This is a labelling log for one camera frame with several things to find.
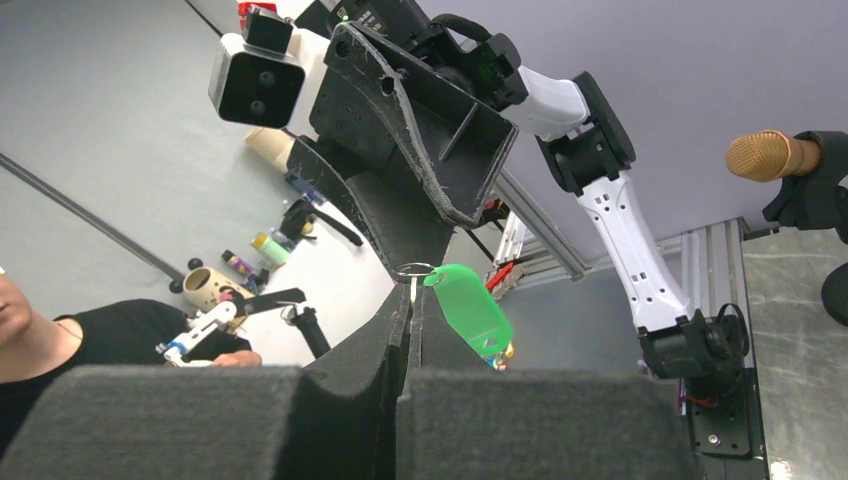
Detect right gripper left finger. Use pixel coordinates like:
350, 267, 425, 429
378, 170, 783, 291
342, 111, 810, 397
1, 285, 411, 479

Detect cardboard tube roll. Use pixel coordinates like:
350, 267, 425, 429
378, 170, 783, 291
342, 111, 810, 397
244, 127, 295, 174

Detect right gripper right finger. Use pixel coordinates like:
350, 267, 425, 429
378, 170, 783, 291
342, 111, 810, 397
395, 284, 703, 479

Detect aluminium frame rail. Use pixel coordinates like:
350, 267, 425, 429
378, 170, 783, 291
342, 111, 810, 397
491, 171, 749, 316

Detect green yellow bottle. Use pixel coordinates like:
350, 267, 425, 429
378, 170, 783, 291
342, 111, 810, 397
251, 232, 290, 268

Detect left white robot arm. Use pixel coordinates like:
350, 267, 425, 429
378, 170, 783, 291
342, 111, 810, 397
279, 1, 750, 405

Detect white teleoperation handle device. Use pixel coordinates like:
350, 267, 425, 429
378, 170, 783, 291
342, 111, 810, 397
155, 301, 237, 368

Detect beige mug with ears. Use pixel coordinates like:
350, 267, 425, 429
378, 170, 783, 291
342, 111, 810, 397
168, 258, 255, 312

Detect silver key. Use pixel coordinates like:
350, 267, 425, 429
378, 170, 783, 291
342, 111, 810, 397
409, 277, 418, 306

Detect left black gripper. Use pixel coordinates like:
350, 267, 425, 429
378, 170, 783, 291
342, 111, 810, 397
287, 1, 518, 277

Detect person in black shirt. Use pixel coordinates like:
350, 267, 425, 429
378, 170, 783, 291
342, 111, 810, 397
0, 264, 263, 458

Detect green key tag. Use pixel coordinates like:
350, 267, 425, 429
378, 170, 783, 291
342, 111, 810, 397
423, 264, 513, 359

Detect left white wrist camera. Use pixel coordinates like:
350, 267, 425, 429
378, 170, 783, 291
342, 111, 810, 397
208, 1, 329, 140

